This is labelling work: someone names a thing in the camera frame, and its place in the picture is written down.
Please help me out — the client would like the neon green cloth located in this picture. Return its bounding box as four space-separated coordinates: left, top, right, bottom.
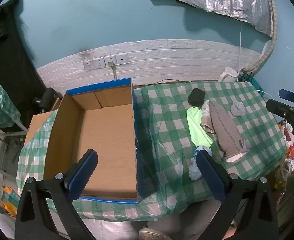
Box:
187 106 213 148

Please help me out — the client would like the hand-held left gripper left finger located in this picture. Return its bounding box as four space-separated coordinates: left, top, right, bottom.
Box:
15 149 99 240

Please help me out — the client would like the white plastic bag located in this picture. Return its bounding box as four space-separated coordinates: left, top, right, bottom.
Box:
282 121 294 145

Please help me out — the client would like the light blue cloth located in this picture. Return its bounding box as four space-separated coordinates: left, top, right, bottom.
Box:
189 145 213 181

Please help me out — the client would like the pale patterned cloth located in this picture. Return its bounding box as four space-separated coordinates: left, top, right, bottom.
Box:
200 99 218 134

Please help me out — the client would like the grey balled sock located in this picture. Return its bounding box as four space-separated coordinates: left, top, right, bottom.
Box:
230 102 246 117

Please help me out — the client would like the green checked plastic tablecloth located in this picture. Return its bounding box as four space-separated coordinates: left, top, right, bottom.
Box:
16 81 288 222

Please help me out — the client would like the black rolled sock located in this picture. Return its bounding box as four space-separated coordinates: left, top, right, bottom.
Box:
188 88 205 107

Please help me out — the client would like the plug with grey cable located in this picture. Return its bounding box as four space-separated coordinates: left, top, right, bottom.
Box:
108 61 118 80

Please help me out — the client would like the beige shoe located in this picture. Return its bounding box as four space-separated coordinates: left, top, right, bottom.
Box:
139 225 172 240

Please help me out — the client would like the beige wrapped pipe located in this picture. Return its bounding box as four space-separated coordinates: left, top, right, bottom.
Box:
242 0 278 72

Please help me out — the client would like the grey metal table frame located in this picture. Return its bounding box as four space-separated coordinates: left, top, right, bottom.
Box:
0 120 29 140

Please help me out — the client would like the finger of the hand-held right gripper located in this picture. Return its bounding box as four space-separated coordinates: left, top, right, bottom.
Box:
279 89 294 105
266 99 294 120

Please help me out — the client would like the grey fabric garment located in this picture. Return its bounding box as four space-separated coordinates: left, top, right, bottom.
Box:
209 99 249 164

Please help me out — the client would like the brown cardboard sheet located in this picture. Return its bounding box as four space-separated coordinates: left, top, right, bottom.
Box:
25 110 60 150

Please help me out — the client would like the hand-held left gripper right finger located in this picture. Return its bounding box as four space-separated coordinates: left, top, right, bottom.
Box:
196 150 279 240

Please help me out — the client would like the white electric kettle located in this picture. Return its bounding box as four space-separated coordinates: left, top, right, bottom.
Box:
218 67 238 82

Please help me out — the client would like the orange and teal bag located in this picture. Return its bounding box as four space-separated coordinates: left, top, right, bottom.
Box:
1 186 20 217

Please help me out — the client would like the cardboard box blue edge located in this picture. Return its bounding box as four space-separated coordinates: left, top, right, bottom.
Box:
44 78 139 204

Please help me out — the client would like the thin white cord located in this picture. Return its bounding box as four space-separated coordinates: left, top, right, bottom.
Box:
238 29 243 80

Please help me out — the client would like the black cylindrical device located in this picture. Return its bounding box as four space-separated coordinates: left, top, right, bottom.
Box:
33 87 57 113

